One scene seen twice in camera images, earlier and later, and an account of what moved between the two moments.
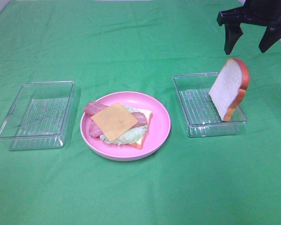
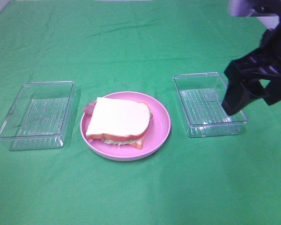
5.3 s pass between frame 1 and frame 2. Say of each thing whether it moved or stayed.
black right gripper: moved
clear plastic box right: stayed
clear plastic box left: stayed
